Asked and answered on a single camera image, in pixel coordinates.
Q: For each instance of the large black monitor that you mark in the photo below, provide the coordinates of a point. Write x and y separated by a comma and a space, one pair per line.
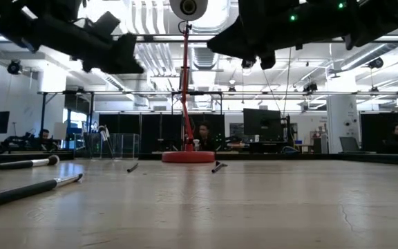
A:
263, 124

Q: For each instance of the angled dark-head makeup brush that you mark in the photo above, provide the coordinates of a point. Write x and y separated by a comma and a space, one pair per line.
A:
217, 168

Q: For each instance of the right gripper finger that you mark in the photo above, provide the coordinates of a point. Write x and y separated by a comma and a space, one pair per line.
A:
230, 39
268, 60

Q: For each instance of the clear acrylic brush organizer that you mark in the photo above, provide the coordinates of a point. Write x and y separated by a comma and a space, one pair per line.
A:
126, 145

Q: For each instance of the grey office chair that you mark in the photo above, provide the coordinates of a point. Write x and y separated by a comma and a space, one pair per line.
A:
349, 144

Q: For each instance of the large round-head powder brush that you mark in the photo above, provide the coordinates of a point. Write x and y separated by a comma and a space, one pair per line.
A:
19, 164

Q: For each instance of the black background gantry frame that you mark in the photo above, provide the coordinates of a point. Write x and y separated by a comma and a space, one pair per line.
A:
133, 92

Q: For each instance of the black ceiling spotlight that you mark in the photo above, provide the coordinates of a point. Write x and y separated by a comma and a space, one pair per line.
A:
247, 63
376, 63
14, 67
310, 87

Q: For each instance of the cluttered background desk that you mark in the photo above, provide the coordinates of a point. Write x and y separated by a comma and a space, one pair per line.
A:
271, 147

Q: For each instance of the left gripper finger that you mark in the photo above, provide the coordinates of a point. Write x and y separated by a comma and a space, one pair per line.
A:
102, 65
126, 52

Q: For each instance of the black partition panel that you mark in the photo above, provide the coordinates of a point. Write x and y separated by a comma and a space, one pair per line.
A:
375, 131
150, 131

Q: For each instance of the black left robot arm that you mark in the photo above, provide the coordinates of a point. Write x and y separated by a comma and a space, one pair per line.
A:
5, 20

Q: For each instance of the black overhead crossbar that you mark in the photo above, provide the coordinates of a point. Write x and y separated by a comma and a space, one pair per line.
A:
168, 38

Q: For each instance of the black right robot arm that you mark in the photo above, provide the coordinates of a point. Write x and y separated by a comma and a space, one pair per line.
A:
375, 20

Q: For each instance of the thin black makeup brush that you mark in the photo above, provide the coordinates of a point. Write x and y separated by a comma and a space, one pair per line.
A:
132, 168
101, 129
19, 192
107, 133

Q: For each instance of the red desk lamp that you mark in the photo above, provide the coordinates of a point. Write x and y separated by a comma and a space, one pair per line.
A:
188, 156

